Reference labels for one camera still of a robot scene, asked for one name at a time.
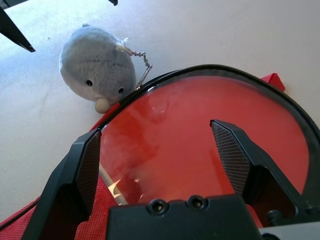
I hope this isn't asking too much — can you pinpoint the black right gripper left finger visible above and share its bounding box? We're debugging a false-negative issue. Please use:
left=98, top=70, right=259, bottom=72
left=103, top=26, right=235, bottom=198
left=22, top=129, right=103, bottom=240

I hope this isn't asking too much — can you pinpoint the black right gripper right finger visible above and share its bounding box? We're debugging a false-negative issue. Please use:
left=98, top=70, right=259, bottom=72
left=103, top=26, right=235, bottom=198
left=209, top=119, right=320, bottom=226

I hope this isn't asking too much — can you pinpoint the red black paddle case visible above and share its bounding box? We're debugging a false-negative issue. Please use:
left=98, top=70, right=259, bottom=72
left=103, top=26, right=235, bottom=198
left=0, top=64, right=320, bottom=240

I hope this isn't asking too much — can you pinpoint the grey white plush keychain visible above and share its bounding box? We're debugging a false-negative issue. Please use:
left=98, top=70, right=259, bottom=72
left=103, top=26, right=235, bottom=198
left=59, top=23, right=154, bottom=115

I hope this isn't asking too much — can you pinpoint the red ping-pong paddle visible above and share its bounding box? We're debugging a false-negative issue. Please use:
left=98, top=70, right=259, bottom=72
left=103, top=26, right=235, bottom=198
left=99, top=74, right=311, bottom=208

